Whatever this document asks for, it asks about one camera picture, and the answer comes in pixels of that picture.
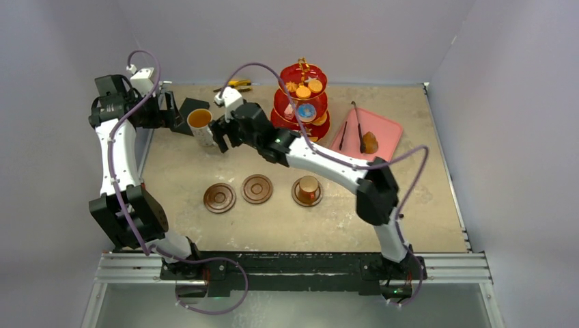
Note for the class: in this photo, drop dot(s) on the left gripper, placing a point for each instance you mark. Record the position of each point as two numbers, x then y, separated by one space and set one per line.
162 118

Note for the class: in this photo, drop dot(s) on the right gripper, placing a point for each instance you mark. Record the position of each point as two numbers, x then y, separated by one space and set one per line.
225 134

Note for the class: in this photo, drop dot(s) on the pink cake slice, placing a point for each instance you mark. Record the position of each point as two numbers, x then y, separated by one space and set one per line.
289 112

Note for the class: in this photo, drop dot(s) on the orange flower cookie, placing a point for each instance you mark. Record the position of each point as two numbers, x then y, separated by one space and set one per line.
291 86

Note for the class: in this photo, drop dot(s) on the blue frosted donut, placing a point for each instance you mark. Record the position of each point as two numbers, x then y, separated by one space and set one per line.
306 112

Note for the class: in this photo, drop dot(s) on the round orange cookie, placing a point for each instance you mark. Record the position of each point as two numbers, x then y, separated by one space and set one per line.
303 92

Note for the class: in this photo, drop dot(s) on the red three-tier cake stand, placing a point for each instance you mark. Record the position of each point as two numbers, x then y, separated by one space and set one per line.
297 73

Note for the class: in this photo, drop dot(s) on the yellow frosted donut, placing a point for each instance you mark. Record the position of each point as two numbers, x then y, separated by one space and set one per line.
321 120

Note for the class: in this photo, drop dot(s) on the round cracker cookie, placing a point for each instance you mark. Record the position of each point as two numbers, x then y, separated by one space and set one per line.
315 86

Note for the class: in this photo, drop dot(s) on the small brown cup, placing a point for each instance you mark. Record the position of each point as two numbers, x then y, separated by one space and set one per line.
308 190

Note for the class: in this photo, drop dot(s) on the pink serving tray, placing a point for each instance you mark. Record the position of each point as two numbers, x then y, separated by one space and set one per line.
387 132

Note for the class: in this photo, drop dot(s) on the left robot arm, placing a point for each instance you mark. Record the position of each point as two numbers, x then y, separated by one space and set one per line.
128 214

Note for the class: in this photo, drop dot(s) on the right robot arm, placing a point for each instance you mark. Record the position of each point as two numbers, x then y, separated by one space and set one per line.
372 182

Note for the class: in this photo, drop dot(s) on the white mug with tea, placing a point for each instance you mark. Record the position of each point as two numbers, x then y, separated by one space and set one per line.
198 121

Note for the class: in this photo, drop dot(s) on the yellow black pliers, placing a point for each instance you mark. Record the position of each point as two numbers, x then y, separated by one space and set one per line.
241 85

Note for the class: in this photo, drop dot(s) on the black square mat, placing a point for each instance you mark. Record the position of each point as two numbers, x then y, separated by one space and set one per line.
188 106

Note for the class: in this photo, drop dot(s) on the brown croissant pastry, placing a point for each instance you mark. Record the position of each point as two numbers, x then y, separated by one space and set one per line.
370 143

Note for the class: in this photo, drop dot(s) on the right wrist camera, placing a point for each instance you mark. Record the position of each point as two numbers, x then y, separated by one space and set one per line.
230 99

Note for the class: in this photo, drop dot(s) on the black base frame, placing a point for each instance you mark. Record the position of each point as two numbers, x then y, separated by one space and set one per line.
366 273

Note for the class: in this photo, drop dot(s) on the aluminium rail frame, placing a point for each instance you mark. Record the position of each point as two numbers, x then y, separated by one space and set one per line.
177 171

